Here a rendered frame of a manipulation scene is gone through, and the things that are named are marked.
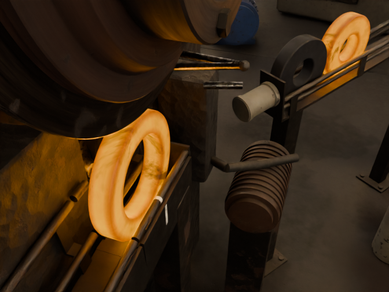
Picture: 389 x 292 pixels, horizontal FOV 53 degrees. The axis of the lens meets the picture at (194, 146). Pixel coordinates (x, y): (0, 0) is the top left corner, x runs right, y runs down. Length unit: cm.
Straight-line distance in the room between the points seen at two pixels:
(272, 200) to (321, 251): 63
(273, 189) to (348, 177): 92
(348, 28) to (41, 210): 77
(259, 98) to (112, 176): 46
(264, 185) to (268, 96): 19
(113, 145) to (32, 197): 11
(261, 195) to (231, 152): 94
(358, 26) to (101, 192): 75
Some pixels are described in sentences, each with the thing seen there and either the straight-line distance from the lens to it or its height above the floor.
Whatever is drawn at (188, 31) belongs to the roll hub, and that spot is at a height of 101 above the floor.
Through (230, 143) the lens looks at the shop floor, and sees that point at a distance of 182.
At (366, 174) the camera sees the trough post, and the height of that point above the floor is 1.
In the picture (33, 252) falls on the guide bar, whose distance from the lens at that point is 49.
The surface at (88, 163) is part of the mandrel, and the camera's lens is 59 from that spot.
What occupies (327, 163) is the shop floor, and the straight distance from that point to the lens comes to 180.
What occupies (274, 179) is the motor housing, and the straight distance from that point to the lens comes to 89.
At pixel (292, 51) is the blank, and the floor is 77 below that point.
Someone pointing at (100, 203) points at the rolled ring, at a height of 78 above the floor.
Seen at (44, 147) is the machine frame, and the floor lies 85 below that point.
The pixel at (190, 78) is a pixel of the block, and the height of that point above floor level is 80.
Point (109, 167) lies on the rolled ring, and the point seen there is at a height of 82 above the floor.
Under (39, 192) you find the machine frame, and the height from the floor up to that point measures 81.
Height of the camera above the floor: 113
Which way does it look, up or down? 39 degrees down
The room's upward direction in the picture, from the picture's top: straight up
